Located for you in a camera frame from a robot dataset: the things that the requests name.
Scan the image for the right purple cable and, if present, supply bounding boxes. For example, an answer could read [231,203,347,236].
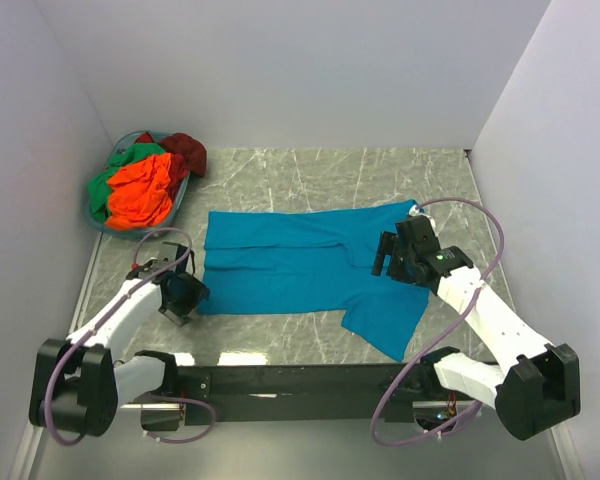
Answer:
[369,197,505,447]

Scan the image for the purple cable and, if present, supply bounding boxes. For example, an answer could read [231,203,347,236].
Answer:
[369,197,505,447]
[38,227,217,447]

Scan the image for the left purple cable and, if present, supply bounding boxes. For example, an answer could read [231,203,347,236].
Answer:
[38,227,217,447]

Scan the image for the orange t shirt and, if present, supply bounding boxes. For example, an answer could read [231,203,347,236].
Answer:
[105,153,182,231]

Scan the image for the teal laundry basket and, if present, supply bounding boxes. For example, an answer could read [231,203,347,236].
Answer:
[85,131,190,238]

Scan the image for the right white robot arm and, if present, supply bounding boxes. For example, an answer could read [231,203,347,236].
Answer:
[372,215,581,440]

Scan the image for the aluminium rail frame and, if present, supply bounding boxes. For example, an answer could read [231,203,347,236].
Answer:
[29,364,564,414]

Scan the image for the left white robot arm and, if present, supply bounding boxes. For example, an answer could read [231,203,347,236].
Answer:
[28,242,210,445]

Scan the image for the green t shirt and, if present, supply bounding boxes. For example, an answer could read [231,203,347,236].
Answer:
[87,143,165,223]

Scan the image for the dark red t shirt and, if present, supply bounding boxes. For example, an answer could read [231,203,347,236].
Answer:
[158,133,207,178]

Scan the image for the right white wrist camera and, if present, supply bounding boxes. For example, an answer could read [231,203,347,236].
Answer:
[408,204,436,228]

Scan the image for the black base beam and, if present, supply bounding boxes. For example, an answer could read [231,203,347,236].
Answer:
[119,363,481,432]

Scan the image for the blue t shirt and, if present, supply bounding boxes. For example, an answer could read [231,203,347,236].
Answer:
[197,200,429,362]

